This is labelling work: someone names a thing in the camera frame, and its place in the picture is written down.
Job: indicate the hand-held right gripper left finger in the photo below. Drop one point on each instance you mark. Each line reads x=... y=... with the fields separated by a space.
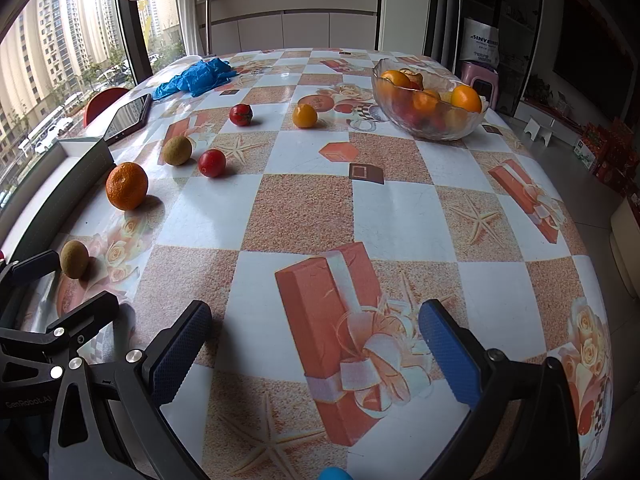
x=177 y=360

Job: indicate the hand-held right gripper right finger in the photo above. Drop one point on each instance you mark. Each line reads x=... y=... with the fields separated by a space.
x=450 y=360

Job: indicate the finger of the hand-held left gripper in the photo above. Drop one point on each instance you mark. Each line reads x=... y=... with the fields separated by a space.
x=87 y=315
x=35 y=266

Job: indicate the brown kiwi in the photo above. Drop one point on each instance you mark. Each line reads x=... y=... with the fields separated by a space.
x=177 y=150
x=74 y=259

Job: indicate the white tray dark rim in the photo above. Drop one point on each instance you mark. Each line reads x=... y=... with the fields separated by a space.
x=62 y=176

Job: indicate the orange mandarin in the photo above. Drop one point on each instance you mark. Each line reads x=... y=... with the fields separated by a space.
x=127 y=186

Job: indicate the red cherry tomato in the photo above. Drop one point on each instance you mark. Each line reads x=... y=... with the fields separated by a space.
x=212 y=163

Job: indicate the red apple back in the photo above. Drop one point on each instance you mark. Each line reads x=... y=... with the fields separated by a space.
x=241 y=114

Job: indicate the yellow cherry tomato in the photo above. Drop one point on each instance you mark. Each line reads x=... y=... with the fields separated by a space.
x=304 y=115

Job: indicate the black smartphone red case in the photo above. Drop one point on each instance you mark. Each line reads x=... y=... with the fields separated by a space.
x=127 y=117

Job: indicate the red plastic chair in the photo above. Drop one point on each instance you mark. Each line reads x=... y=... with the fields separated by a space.
x=102 y=102

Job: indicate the beige round seat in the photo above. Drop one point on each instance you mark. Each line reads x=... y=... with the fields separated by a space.
x=626 y=245

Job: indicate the clear glass bowl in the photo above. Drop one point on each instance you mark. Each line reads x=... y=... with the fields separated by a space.
x=435 y=129

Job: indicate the small white step stool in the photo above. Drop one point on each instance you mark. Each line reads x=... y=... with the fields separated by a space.
x=540 y=130

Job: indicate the pile of blue gloves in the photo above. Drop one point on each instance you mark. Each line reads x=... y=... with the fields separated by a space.
x=200 y=77

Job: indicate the large orange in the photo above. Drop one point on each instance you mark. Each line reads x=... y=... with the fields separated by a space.
x=395 y=79
x=426 y=101
x=466 y=98

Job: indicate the stack of red cartons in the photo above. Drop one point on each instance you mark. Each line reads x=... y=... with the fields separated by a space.
x=610 y=150

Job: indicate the pink plastic stool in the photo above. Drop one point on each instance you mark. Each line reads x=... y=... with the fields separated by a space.
x=475 y=67

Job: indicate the white curtain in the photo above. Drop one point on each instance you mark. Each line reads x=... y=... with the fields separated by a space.
x=192 y=10

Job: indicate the white printed bag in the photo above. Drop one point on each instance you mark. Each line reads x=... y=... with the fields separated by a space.
x=480 y=42

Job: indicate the white counter cabinet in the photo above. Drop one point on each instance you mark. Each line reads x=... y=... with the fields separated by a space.
x=300 y=30

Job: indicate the black wall television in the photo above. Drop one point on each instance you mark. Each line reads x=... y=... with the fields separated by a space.
x=595 y=55

